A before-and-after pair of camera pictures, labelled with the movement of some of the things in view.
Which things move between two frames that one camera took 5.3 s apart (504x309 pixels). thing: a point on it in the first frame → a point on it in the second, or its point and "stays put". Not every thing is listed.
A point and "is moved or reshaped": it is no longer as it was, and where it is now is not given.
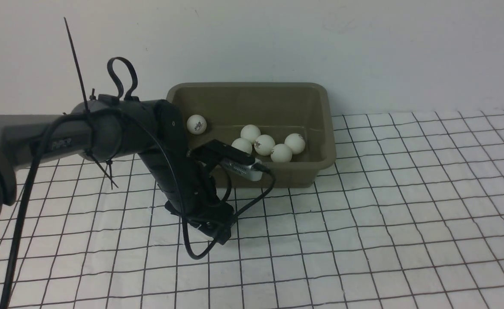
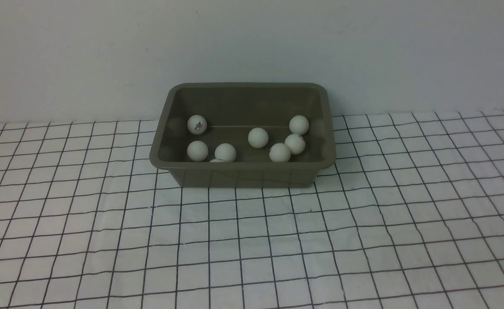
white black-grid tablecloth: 422,210 stays put
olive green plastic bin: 278,109 stays put
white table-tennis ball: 281,153 → 299,124
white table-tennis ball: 296,142 stays put
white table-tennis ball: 250,132 → 258,137
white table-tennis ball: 264,144 → 280,152
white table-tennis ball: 243,144 is moved or reshaped
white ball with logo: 196,124 stays put
